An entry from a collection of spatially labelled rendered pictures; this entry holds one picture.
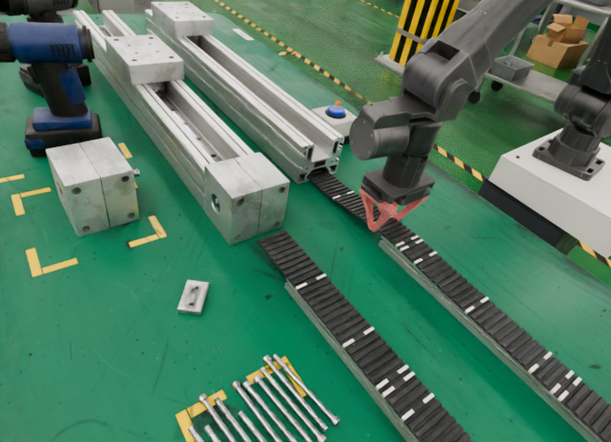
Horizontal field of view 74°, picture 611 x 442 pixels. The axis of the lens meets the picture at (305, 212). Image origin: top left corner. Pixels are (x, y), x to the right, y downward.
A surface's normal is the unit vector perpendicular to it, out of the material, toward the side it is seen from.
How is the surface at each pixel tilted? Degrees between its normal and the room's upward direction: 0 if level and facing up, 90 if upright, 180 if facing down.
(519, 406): 0
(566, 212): 90
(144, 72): 90
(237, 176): 0
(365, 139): 90
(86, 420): 0
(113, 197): 90
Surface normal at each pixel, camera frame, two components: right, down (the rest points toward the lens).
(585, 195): 0.07, -0.75
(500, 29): 0.53, 0.48
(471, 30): -0.52, -0.40
